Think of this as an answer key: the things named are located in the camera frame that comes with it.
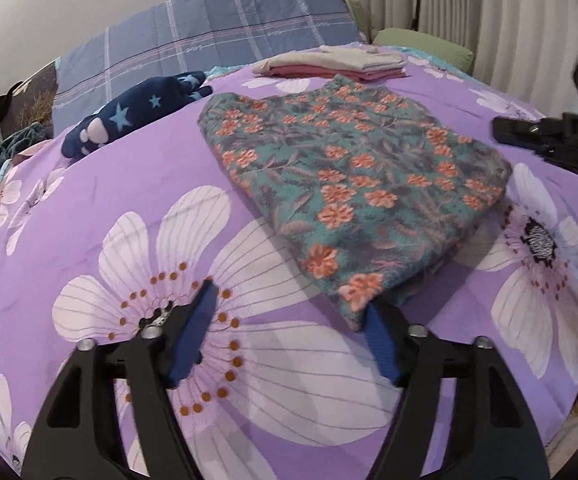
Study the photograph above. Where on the white curtain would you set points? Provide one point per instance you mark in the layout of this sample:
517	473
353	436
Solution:
494	10

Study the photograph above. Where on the teal floral garment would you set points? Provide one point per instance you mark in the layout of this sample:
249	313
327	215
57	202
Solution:
359	160

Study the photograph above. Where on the purple floral bedsheet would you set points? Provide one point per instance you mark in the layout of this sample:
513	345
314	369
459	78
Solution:
94	200

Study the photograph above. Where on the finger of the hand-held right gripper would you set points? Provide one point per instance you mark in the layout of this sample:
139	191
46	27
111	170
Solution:
524	130

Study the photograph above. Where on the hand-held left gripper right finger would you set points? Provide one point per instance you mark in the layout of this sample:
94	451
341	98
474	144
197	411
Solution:
381	345

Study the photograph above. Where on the dark teal knitted blanket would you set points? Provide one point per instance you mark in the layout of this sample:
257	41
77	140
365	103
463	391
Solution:
4	150

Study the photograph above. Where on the green pillow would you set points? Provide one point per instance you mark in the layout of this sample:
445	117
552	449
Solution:
424	45

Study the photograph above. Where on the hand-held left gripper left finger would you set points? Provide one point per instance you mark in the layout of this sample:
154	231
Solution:
194	330

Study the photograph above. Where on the blue plaid pillow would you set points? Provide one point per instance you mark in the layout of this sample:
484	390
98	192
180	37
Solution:
194	45

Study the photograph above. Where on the navy star-print garment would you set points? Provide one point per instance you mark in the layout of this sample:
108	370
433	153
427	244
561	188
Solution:
129	107

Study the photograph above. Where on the stack of folded beige pink clothes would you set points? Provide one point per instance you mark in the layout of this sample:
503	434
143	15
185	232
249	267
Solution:
339	58

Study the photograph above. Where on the pink folded garment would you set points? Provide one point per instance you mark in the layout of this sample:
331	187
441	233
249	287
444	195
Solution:
359	74

